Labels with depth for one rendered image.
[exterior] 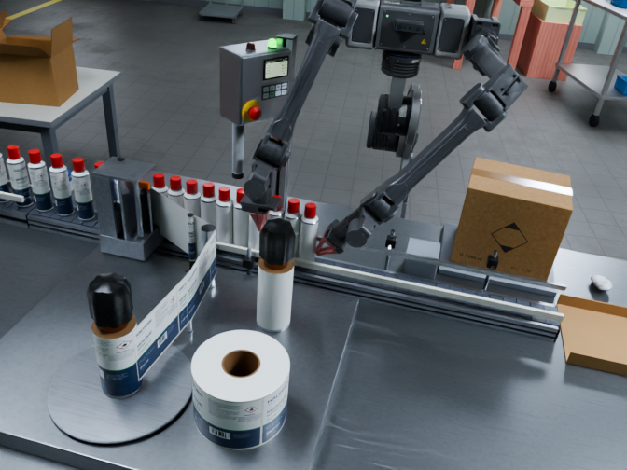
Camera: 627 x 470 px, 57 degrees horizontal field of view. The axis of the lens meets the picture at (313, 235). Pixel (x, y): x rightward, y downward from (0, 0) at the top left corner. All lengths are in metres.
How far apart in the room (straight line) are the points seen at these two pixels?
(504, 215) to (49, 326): 1.29
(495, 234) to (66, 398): 1.26
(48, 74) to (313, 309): 2.00
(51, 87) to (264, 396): 2.31
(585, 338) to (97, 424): 1.28
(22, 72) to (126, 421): 2.20
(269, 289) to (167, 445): 0.42
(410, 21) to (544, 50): 5.32
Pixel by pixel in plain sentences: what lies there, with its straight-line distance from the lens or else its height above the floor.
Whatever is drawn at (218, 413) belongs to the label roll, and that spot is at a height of 0.98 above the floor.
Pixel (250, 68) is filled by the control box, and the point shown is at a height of 1.44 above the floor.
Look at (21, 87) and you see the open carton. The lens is 3.24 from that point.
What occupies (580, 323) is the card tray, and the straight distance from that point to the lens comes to 1.87.
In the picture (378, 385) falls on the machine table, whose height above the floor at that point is 0.83.
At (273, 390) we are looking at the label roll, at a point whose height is 1.02.
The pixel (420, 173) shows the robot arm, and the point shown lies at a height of 1.23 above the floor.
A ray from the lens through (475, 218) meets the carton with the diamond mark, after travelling 1.84.
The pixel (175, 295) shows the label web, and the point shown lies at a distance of 1.37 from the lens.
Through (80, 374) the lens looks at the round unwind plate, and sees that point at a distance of 1.44.
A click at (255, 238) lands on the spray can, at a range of 1.72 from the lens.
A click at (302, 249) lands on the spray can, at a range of 1.69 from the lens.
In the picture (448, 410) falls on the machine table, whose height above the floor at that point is 0.83.
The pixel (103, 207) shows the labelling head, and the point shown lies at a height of 1.04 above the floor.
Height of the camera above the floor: 1.90
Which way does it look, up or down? 33 degrees down
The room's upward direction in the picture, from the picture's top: 5 degrees clockwise
